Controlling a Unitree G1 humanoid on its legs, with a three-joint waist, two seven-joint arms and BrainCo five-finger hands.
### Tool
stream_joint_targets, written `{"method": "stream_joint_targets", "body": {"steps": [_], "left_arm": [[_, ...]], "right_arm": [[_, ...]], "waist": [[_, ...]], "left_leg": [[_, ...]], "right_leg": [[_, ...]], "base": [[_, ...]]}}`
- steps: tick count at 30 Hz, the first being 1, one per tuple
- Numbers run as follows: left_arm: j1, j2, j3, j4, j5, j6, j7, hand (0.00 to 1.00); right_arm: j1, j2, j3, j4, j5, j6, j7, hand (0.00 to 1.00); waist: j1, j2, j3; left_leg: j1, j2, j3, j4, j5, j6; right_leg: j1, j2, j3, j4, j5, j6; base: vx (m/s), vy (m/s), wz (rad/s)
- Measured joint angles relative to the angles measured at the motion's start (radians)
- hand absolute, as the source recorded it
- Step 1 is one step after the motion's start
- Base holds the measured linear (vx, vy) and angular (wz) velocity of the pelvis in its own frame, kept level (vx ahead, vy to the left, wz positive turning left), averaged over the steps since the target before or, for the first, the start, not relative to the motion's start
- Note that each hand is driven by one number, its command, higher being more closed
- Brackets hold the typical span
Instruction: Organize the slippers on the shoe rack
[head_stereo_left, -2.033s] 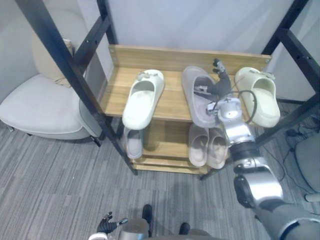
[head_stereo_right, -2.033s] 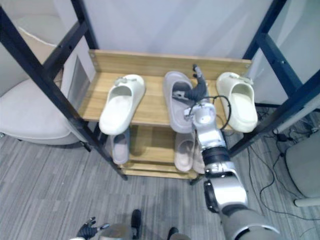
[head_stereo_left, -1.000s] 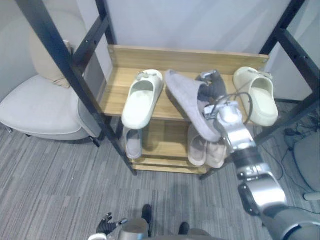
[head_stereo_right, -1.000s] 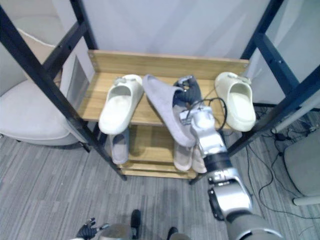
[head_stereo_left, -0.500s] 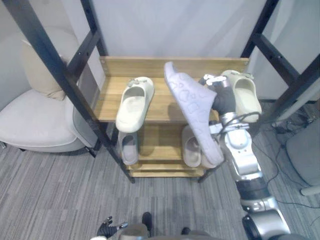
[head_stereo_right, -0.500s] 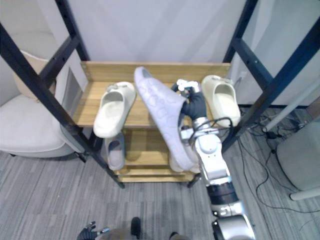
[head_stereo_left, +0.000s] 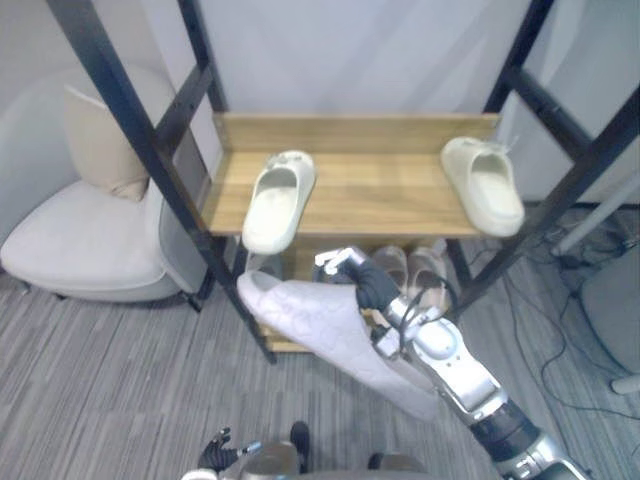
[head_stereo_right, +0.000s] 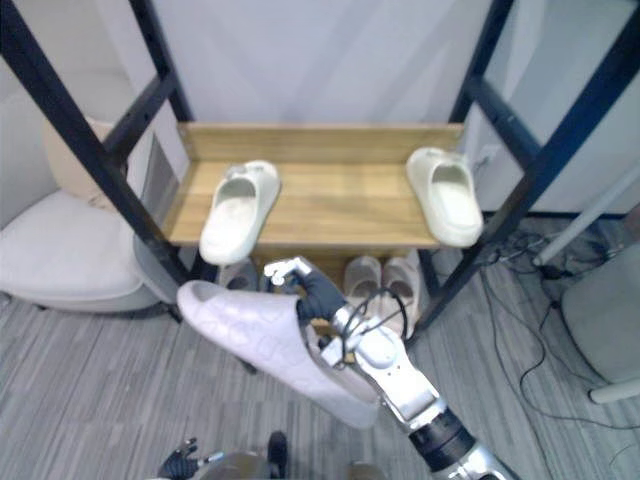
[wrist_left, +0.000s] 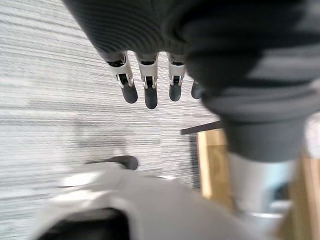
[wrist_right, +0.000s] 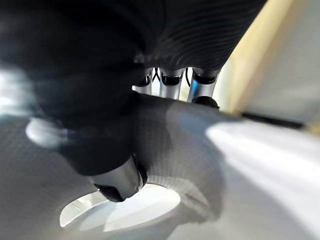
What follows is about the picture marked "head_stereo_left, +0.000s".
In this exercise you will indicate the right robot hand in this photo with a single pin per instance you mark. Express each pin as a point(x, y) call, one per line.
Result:
point(374, 287)

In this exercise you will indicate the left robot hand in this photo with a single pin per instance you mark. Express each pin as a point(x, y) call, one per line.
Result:
point(216, 452)

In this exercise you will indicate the white quilted slipper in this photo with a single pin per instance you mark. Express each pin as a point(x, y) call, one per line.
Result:
point(330, 325)

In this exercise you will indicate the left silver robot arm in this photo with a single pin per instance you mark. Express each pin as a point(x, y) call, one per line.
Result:
point(200, 475)

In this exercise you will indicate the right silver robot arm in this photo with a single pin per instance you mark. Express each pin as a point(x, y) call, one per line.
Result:
point(465, 370)

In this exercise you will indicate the beige shoe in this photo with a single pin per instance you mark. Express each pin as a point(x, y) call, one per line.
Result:
point(391, 265)
point(427, 272)

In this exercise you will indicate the wooden rack shelf with rim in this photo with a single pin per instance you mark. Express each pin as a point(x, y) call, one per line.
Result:
point(380, 195)

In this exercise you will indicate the silver robot body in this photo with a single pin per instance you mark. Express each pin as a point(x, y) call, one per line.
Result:
point(280, 462)

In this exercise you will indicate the dark robot foot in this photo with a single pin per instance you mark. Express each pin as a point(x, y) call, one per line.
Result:
point(300, 442)

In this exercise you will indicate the cream rubber slipper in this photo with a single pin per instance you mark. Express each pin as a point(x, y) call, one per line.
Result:
point(492, 195)
point(272, 210)

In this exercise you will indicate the white slanted pole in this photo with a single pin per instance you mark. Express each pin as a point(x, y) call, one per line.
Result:
point(595, 217)

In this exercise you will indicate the grey upholstered armchair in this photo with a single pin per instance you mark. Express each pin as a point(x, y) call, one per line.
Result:
point(80, 250)

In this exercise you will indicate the white stand foot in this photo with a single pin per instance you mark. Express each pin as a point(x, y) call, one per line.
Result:
point(627, 382)

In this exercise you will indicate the beige cushion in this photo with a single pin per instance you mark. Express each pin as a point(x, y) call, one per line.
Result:
point(102, 150)

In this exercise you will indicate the black metal rack frame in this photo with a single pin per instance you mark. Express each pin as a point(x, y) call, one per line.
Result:
point(165, 150)

